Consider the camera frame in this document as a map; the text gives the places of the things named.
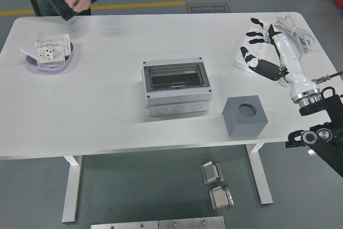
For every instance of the grey metal plate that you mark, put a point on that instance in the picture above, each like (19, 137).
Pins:
(123, 225)
(190, 223)

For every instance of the purple plastic bowl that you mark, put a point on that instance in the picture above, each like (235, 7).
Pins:
(53, 68)

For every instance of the white table leg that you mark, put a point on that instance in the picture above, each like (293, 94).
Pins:
(261, 183)
(71, 191)

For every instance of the plain white switch panel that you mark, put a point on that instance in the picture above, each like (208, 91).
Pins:
(57, 37)

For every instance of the grey junction box with lid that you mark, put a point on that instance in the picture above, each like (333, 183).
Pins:
(177, 100)

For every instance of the white power strip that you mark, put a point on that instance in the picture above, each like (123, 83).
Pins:
(238, 63)

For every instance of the brown floor sign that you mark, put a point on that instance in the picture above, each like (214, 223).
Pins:
(207, 8)

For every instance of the white socket panel with holes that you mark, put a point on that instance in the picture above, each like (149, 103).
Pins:
(43, 54)

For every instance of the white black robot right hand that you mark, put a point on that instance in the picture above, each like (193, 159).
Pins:
(289, 60)

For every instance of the small metal block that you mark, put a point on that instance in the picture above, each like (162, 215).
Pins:
(210, 172)
(219, 199)

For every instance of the grey cube with round hole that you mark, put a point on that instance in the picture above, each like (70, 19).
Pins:
(241, 127)

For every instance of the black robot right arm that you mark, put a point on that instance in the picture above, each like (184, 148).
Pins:
(329, 100)

